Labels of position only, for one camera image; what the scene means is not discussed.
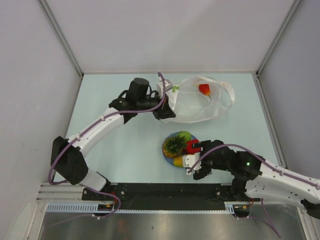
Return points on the red fake pepper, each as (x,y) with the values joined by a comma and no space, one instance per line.
(190,147)

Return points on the white slotted cable duct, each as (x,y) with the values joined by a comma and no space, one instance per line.
(104,208)

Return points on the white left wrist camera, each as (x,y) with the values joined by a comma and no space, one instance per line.
(163,86)

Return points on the aluminium frame rail front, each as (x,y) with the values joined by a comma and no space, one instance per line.
(62,193)

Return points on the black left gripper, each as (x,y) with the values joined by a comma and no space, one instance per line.
(164,112)

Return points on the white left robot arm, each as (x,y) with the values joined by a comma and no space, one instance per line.
(68,154)

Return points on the green fake apple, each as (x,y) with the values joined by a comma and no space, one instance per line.
(185,135)

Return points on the blue plastic plate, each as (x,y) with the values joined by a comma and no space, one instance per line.
(170,160)

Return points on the orange fake pineapple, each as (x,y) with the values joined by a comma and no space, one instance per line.
(173,145)

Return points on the white plastic bag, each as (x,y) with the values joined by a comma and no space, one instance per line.
(191,106)

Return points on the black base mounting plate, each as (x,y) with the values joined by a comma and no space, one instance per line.
(176,195)

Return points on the red fake strawberry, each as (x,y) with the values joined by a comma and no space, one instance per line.
(205,89)

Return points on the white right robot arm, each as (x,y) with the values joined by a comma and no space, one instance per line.
(255,177)

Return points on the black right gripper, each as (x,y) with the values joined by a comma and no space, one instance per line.
(201,173)

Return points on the yellow fake fruit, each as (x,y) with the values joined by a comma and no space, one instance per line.
(179,161)

